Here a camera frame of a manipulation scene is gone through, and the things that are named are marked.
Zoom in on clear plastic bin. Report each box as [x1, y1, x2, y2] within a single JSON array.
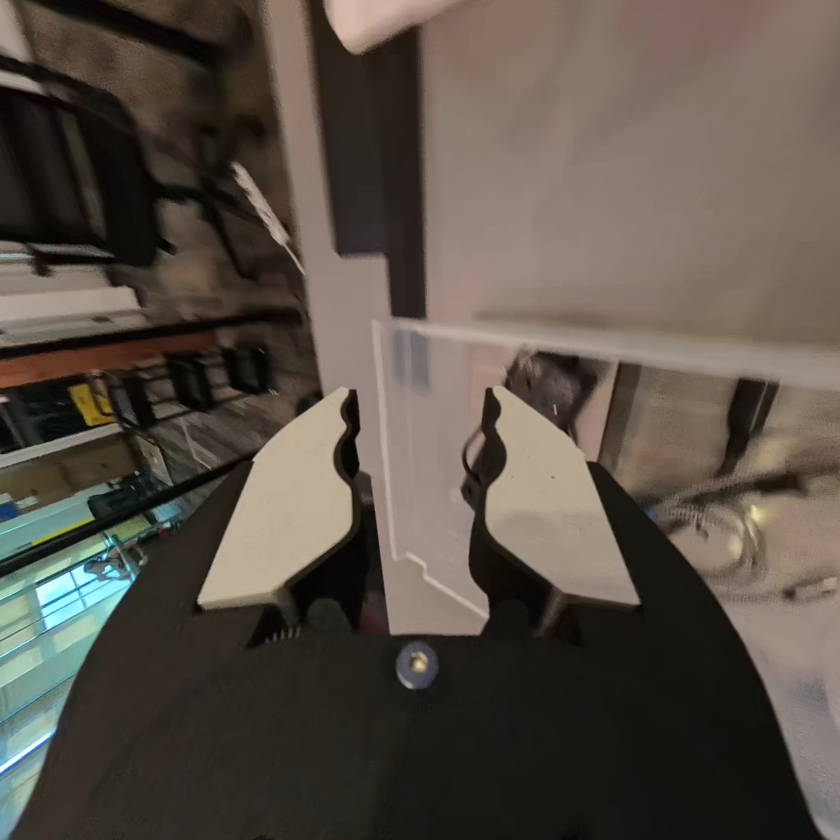
[[371, 315, 840, 840]]

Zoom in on silver braided usb cable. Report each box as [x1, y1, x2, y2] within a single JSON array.
[[650, 466, 840, 605]]

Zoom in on black office chair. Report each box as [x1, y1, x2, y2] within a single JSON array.
[[0, 53, 172, 277]]

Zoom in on black metal rack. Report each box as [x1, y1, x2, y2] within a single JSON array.
[[99, 342, 277, 427]]

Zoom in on black usb hub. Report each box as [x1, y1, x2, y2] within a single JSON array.
[[506, 348, 605, 434]]

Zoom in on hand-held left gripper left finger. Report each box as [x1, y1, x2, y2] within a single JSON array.
[[197, 388, 371, 634]]

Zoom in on white stand base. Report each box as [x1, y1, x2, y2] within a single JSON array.
[[322, 0, 460, 56]]

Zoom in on black bin divider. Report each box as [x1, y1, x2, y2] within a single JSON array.
[[716, 374, 782, 480]]

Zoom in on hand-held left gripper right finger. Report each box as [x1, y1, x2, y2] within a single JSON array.
[[460, 385, 644, 637]]

